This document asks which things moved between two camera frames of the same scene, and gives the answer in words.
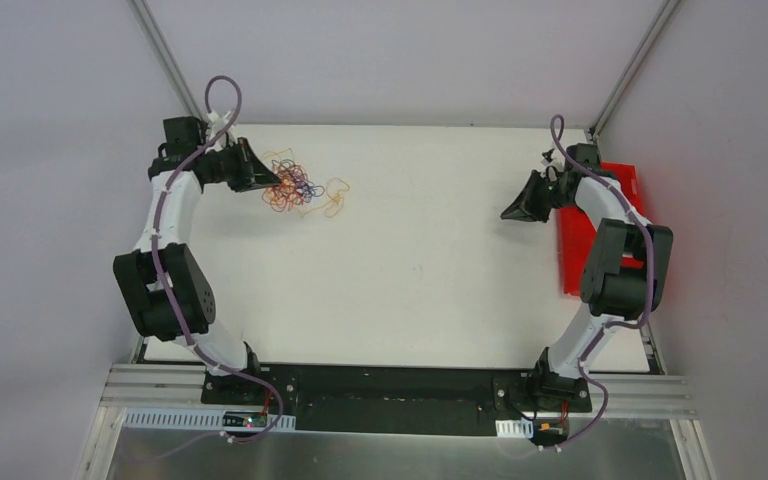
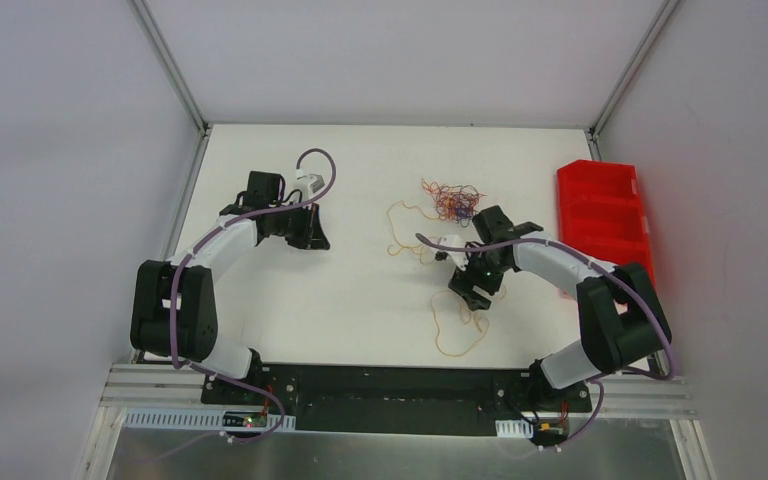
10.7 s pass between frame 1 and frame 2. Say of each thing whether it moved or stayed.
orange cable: moved
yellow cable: moved
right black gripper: moved
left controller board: stayed
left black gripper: moved
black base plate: stayed
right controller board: stayed
